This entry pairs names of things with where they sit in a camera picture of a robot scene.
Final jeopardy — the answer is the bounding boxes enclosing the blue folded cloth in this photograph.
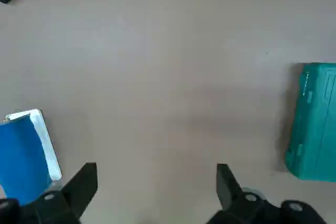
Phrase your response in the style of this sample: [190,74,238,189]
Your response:
[0,115,53,206]

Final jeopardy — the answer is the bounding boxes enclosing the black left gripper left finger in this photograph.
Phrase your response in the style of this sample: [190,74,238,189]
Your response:
[0,162,99,224]

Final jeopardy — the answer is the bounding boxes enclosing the green plastic toolbox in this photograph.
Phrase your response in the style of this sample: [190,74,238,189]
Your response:
[283,62,336,183]

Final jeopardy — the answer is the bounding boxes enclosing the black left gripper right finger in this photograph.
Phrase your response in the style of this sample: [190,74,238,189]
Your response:
[207,163,329,224]

